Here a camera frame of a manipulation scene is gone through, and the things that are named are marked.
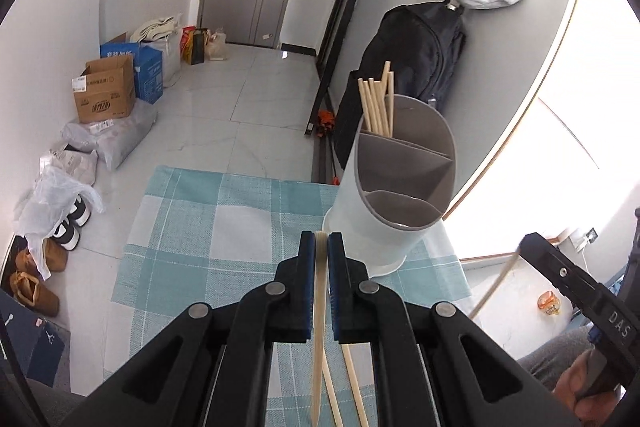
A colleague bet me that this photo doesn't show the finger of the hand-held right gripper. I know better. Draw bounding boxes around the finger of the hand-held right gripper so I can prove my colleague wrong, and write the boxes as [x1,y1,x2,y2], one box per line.
[519,231,602,314]

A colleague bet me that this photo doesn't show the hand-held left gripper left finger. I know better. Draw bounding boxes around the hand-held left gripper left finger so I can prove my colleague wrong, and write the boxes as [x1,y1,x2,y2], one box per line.
[65,230,317,427]

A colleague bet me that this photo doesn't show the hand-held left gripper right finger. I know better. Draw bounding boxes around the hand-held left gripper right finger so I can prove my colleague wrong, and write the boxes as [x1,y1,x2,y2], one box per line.
[327,230,583,427]

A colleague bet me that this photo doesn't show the light wooden chopstick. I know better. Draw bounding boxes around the light wooden chopstick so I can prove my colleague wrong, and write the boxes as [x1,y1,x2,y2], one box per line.
[322,353,344,427]
[310,231,329,427]
[469,251,522,320]
[342,344,371,427]

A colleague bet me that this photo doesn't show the white round utensil holder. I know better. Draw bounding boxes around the white round utensil holder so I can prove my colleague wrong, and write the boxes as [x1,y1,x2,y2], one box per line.
[322,94,457,279]

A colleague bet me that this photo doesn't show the bunch of wooden chopsticks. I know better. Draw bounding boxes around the bunch of wooden chopsticks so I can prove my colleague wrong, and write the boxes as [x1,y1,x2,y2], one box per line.
[357,61,396,140]

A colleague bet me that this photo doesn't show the person's right hand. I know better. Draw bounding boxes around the person's right hand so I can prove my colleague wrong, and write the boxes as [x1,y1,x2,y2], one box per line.
[552,349,622,424]

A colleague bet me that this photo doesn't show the orange glass bowl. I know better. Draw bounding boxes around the orange glass bowl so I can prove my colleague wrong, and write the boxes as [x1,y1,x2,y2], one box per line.
[537,290,561,316]

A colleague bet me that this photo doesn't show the person's grey pants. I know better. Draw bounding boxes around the person's grey pants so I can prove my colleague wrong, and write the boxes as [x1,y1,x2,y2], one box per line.
[517,326,597,394]

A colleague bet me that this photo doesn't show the teal checked tablecloth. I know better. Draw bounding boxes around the teal checked tablecloth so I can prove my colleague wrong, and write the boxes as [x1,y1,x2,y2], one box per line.
[102,165,474,427]

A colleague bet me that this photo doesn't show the black white sneaker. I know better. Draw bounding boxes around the black white sneaker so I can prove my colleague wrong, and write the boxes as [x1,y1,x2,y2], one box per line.
[67,196,92,228]
[52,218,82,251]

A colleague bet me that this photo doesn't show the grey plastic parcel bag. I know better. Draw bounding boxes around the grey plastic parcel bag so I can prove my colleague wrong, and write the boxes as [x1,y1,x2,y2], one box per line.
[60,99,159,171]

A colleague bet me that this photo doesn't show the black backpack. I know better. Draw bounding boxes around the black backpack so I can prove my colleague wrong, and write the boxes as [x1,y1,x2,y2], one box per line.
[332,1,468,168]

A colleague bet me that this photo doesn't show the beige bag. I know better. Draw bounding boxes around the beige bag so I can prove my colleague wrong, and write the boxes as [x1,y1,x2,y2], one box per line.
[207,27,229,62]

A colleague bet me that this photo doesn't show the brown shoe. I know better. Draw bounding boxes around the brown shoe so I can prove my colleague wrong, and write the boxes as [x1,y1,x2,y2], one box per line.
[14,234,69,274]
[9,270,61,318]

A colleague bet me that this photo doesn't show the black yellow bag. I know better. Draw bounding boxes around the black yellow bag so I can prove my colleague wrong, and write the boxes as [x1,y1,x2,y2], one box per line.
[188,29,211,66]

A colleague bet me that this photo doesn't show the blue cardboard box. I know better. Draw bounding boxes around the blue cardboard box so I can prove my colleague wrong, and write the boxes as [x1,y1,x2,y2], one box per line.
[100,34,165,104]

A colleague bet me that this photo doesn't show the white parcel bag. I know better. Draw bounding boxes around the white parcel bag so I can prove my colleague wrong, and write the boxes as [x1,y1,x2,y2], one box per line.
[40,146,99,186]

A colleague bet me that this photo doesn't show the red paper bag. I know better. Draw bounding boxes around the red paper bag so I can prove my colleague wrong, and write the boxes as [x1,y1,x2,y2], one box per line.
[180,26,198,63]

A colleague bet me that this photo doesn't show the white plastic bag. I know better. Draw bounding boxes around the white plastic bag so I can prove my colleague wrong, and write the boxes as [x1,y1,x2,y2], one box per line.
[17,164,106,281]

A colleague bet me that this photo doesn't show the brown cardboard box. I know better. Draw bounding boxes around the brown cardboard box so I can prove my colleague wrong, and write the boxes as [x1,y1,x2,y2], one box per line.
[72,56,137,124]

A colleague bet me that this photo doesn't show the dark blue box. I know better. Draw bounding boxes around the dark blue box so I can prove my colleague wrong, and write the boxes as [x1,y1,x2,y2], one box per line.
[0,289,71,389]

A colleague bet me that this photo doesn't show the cream canvas tote bag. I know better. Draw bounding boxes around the cream canvas tote bag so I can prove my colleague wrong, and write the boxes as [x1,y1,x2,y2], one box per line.
[131,13,182,44]

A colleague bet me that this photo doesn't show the wall outlet with charger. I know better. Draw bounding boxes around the wall outlet with charger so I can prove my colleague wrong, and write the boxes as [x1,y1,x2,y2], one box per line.
[570,226,599,254]

